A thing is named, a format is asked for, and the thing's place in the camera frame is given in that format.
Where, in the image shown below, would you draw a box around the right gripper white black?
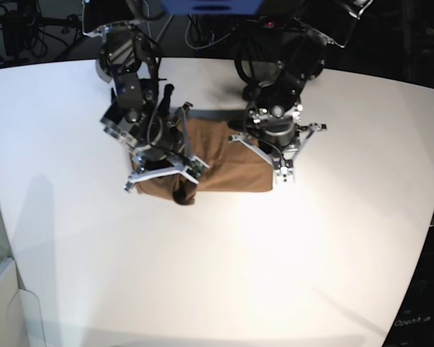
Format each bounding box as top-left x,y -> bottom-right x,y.
124,102 -> 210,192

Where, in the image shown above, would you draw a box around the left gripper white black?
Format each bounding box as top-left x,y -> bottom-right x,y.
228,111 -> 327,183

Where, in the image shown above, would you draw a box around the brown T-shirt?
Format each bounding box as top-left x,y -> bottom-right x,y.
136,119 -> 273,206

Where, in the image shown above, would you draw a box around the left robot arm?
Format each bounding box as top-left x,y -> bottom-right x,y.
228,1 -> 372,182

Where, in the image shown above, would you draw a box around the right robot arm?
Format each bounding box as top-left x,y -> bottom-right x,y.
82,1 -> 208,191

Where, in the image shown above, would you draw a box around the white bin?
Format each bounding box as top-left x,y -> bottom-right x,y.
0,258 -> 46,346

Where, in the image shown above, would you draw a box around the black OpenArm base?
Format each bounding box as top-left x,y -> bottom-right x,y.
383,226 -> 434,346

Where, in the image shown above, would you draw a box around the white grey cables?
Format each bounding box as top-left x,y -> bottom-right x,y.
151,10 -> 239,51

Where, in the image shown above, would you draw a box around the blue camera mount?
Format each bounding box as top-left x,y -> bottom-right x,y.
161,0 -> 263,15

